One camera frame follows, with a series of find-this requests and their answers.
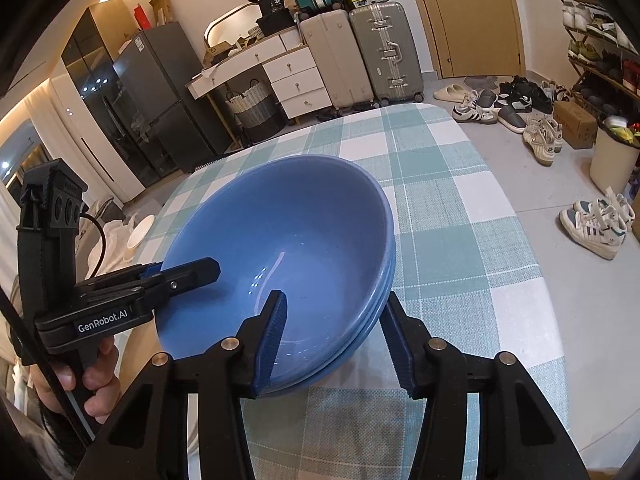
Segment person's left hand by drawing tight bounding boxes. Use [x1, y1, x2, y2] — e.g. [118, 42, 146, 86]
[27, 340, 124, 427]

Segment flat cardboard box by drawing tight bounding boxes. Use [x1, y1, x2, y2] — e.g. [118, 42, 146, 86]
[149, 0, 171, 28]

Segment oval vanity mirror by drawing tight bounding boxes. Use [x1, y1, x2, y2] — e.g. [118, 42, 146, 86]
[202, 4, 281, 53]

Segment silver suitcase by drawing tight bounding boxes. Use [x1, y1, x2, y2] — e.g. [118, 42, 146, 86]
[348, 1, 426, 106]

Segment black bag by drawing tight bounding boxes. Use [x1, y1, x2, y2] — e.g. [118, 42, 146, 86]
[256, 10, 296, 36]

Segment wooden shoe rack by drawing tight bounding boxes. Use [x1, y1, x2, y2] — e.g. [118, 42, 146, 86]
[557, 0, 640, 111]

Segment beige suitcase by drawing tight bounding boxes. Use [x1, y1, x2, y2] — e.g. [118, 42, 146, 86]
[300, 9, 376, 111]

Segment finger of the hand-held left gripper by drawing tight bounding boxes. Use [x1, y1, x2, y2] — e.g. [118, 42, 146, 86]
[87, 262, 166, 289]
[75, 256, 222, 313]

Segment tan wooden door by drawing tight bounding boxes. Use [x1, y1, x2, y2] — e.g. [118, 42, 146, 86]
[407, 0, 526, 79]

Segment white dressing table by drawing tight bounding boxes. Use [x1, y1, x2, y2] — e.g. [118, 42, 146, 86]
[186, 27, 331, 126]

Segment white trash bin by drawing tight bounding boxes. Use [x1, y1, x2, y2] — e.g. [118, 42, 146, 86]
[590, 115, 640, 196]

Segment scattered shoes and slippers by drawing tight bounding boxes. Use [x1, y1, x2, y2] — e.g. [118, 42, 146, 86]
[432, 76, 571, 166]

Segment grey refrigerator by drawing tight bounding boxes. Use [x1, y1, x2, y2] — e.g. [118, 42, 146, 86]
[112, 21, 226, 171]

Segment black glass cabinet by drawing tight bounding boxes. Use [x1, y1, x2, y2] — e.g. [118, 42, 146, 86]
[61, 0, 161, 196]

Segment green checked tablecloth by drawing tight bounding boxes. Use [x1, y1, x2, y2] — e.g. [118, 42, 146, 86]
[150, 103, 571, 480]

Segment woven laundry basket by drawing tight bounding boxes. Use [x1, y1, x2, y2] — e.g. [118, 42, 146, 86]
[225, 80, 281, 143]

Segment brown cardboard box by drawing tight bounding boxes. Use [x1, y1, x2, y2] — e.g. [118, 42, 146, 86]
[552, 101, 598, 150]

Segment black cable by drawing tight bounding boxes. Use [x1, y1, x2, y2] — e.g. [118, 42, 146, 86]
[77, 212, 107, 278]

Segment white teal sneaker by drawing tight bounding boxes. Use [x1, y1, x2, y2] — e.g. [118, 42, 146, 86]
[559, 205, 626, 261]
[572, 187, 636, 233]

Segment shoe rack with shoes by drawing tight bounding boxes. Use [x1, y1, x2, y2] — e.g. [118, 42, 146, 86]
[549, 0, 640, 111]

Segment white plastic bag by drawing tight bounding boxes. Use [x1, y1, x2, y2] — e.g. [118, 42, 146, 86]
[87, 210, 151, 281]

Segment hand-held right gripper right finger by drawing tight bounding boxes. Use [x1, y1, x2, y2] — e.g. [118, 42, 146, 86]
[379, 291, 616, 480]

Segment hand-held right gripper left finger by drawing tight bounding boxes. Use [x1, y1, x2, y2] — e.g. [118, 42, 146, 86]
[75, 289, 289, 480]

